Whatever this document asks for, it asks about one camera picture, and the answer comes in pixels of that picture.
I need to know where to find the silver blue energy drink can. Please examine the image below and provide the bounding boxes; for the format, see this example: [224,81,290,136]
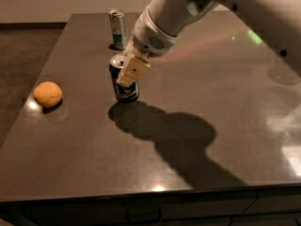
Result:
[109,8,127,50]

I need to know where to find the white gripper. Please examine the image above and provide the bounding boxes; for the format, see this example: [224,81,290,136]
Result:
[117,8,179,87]

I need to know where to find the blue pepsi can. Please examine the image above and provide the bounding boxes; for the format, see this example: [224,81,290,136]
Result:
[109,54,139,104]

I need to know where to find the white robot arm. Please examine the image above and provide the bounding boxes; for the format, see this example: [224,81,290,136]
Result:
[117,0,301,87]

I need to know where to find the dark cabinet drawers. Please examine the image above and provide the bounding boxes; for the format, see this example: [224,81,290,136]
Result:
[0,187,301,226]

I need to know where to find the orange fruit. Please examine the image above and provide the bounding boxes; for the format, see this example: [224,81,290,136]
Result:
[33,81,62,107]

